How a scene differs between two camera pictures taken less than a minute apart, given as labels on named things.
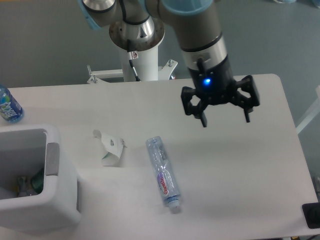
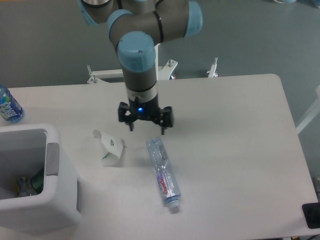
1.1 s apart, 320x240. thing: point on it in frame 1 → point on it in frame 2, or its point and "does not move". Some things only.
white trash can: x=23 y=149 does not move
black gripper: x=215 y=85 → x=150 y=109
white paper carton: x=114 y=147 does not move
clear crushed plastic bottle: x=164 y=173 does not move
